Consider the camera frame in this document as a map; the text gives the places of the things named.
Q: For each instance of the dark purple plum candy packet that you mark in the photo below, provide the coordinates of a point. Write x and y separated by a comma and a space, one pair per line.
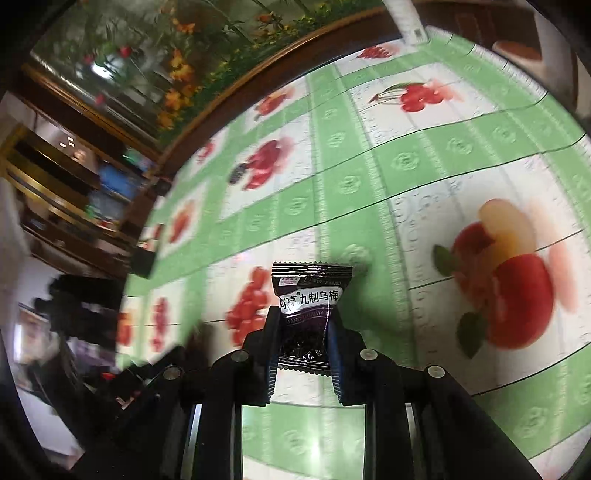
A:
308, 293

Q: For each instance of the blue thermos jug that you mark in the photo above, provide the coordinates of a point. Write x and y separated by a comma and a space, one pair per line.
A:
119, 182

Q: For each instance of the green fruit pattern tablecloth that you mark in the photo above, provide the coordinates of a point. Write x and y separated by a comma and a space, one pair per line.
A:
373, 160

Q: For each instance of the flower mural glass panel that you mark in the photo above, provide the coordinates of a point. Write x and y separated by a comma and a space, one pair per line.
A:
151, 66

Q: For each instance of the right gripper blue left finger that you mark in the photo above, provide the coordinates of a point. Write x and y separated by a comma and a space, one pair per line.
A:
244, 377

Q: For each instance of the black cup on table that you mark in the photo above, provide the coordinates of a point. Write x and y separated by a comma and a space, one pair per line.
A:
141, 262

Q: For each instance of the white spray bottle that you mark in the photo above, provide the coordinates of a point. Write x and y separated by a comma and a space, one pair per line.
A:
407, 19

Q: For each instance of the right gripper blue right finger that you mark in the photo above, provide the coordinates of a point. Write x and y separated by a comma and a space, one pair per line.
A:
361, 376

